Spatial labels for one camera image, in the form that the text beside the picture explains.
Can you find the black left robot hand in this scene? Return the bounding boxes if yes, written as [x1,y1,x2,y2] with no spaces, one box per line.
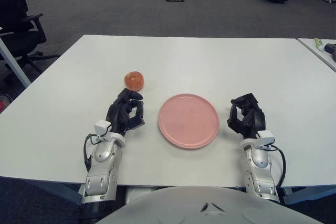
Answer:
[106,89,146,133]

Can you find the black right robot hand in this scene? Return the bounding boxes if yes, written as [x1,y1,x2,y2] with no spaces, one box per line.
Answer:
[227,92,266,140]

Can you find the red apple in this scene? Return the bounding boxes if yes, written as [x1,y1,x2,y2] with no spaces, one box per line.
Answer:
[124,71,145,90]

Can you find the pink round plate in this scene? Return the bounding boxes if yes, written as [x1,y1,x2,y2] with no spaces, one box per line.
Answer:
[157,93,221,150]

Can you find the green tube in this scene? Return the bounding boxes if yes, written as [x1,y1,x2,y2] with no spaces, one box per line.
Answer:
[314,37,326,51]

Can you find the grey robot torso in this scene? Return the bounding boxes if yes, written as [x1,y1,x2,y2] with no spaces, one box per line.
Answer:
[96,186,317,224]

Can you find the grey desk leg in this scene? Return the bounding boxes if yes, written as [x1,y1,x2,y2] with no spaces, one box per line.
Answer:
[0,35,32,88]

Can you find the black office chair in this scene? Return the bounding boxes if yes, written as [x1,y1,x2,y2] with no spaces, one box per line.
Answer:
[0,0,61,84]

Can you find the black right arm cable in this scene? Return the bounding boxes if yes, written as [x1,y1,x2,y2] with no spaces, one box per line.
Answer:
[265,145,287,189]

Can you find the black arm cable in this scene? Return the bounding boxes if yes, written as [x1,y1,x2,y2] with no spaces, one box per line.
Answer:
[265,145,287,189]
[83,132,106,172]

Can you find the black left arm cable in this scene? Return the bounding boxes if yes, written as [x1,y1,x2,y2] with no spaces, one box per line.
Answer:
[83,132,106,172]

